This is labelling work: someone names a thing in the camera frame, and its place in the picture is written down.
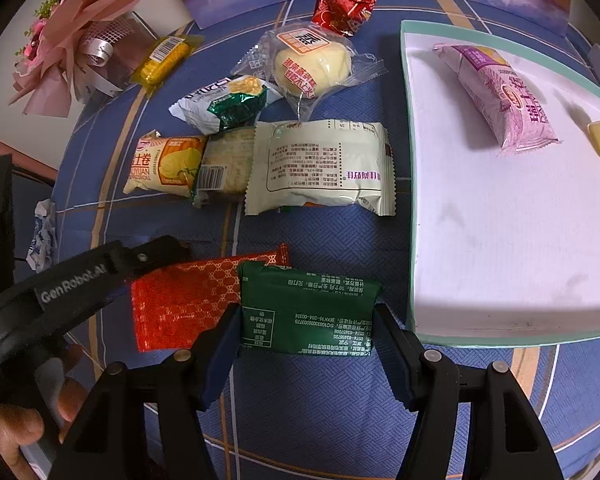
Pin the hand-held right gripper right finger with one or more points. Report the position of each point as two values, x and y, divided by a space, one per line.
394 355

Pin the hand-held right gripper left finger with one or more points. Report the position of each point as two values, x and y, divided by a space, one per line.
221 350

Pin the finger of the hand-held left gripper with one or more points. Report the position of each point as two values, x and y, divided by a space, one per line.
152 255

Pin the red patterned snack packet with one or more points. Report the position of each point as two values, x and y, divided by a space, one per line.
180 300

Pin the yellow cream roll packet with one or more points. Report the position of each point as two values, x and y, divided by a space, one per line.
162 165

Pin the dark green snack packet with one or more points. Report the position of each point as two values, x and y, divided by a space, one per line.
305 310

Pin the clear rice cracker packet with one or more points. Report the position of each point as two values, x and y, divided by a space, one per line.
225 165

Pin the white tray box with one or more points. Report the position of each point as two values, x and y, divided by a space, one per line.
490 230

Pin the white and green snack packet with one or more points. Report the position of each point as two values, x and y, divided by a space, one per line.
220 102

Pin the large white snack packet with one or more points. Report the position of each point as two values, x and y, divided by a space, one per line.
320 165

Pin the clear steamed bun packet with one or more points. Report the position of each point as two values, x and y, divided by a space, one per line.
310 65

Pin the person's left hand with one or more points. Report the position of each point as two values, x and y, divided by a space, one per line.
10 427

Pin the crumpled blue white paper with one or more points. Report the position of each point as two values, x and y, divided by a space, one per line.
42 235

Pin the small yellow snack packet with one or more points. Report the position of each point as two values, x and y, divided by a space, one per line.
162 57

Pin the pink flower bouquet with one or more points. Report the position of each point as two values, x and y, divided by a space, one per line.
65 45

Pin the purple snack packet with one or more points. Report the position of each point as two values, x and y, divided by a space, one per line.
505 95

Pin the red candy packet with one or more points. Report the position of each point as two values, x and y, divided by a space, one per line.
342 7

